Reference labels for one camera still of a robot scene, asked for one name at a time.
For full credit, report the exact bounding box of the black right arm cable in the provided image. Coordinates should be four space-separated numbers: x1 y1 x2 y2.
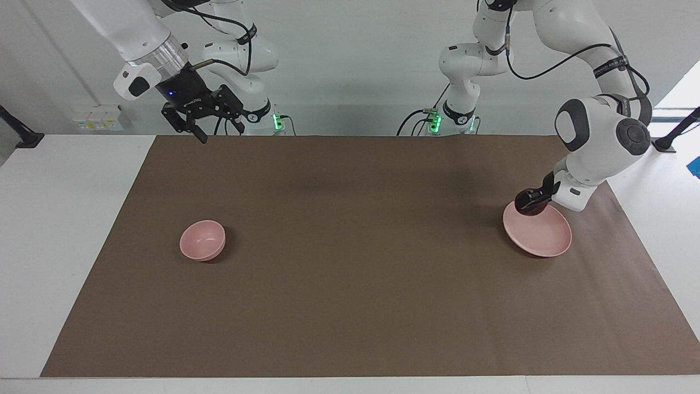
161 0 258 77

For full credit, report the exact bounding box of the pink plate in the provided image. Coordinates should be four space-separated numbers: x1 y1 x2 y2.
503 200 573 258

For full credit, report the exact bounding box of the white wall socket box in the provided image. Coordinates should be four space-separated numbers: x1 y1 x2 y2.
70 104 132 132

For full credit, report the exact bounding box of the pink bowl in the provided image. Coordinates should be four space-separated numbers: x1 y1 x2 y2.
179 220 226 262

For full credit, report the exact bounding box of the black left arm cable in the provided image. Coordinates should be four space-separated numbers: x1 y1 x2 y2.
505 4 651 126

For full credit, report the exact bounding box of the brown table mat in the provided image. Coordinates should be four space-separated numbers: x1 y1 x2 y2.
41 135 700 378

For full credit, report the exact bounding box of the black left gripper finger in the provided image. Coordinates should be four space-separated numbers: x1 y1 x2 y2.
515 188 544 212

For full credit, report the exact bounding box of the black clamp stand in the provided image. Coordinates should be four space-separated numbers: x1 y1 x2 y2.
651 107 700 153
0 106 45 149

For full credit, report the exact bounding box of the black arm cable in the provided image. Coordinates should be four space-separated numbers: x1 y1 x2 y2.
161 0 258 77
505 4 651 126

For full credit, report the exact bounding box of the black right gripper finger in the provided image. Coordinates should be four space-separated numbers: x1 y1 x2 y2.
212 84 246 134
161 106 209 145

